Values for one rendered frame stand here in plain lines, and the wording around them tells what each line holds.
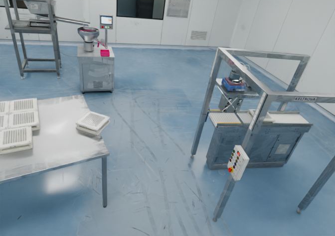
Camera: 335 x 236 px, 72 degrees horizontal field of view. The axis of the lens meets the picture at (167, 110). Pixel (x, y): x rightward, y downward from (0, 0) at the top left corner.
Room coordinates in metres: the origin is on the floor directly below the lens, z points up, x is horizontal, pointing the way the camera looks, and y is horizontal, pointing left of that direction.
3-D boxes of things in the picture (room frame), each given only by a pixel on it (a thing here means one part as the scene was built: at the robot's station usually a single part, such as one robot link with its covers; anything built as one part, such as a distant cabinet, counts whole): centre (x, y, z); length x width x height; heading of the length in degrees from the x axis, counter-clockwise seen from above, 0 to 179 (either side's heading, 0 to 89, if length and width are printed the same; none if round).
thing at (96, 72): (4.06, 1.49, 0.38); 0.63 x 0.57 x 0.76; 113
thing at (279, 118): (2.52, -1.20, 0.79); 1.35 x 0.25 x 0.05; 105
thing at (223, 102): (2.25, -0.68, 1.13); 0.22 x 0.11 x 0.20; 105
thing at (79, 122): (1.85, 0.73, 0.88); 0.25 x 0.24 x 0.02; 168
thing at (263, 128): (2.52, -1.20, 0.76); 1.30 x 0.29 x 0.10; 105
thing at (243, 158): (1.49, -0.68, 0.96); 0.17 x 0.06 x 0.26; 15
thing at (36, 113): (1.69, 1.34, 0.88); 0.25 x 0.24 x 0.02; 32
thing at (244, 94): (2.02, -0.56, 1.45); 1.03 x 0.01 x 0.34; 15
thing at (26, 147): (1.44, 1.26, 0.83); 0.24 x 0.24 x 0.02; 32
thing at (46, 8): (4.24, 2.40, 0.75); 1.43 x 1.06 x 1.50; 113
